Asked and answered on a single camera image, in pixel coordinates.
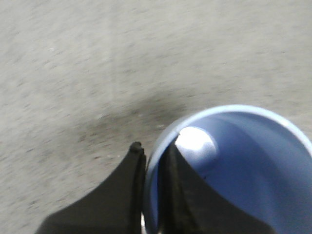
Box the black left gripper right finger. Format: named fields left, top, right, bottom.
left=157, top=142, right=275, bottom=234

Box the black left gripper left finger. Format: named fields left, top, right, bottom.
left=36, top=142, right=146, bottom=234

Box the blue plastic cup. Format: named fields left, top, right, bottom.
left=143, top=105, right=312, bottom=234

